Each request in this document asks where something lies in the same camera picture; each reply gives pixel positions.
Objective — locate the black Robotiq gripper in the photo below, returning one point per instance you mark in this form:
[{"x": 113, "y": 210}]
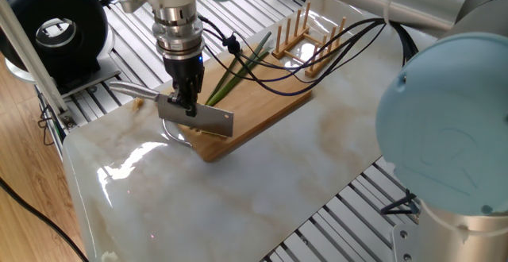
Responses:
[{"x": 184, "y": 70}]

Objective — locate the steel kitchen knife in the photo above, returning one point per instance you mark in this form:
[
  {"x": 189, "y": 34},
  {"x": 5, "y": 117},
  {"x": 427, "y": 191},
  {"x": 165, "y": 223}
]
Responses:
[{"x": 210, "y": 121}]

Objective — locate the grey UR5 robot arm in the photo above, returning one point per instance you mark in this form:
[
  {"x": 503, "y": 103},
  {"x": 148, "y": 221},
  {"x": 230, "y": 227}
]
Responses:
[{"x": 452, "y": 119}]

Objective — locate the small tan garlic scrap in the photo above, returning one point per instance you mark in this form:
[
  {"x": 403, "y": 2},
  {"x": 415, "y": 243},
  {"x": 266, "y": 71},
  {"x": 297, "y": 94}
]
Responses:
[{"x": 139, "y": 102}]

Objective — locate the green garlic stalk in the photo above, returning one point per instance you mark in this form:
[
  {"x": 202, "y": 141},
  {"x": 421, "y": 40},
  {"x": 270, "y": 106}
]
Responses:
[{"x": 238, "y": 71}]

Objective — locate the bamboo cutting board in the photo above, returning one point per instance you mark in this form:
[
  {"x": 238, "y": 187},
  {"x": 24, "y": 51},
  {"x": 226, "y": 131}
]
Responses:
[{"x": 270, "y": 107}]

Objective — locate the white marble pattern mat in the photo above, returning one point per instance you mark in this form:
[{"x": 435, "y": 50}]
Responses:
[{"x": 262, "y": 198}]

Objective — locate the black round fan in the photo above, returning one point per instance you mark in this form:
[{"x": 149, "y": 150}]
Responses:
[{"x": 83, "y": 20}]

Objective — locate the wooden slotted rack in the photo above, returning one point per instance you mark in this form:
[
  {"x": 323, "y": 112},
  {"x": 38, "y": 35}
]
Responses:
[{"x": 305, "y": 52}]

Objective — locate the aluminium frame post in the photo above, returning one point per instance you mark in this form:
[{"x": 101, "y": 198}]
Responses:
[{"x": 32, "y": 55}]

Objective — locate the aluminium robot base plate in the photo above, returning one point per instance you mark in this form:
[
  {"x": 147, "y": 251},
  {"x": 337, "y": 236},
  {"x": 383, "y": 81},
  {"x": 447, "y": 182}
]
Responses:
[{"x": 406, "y": 246}]

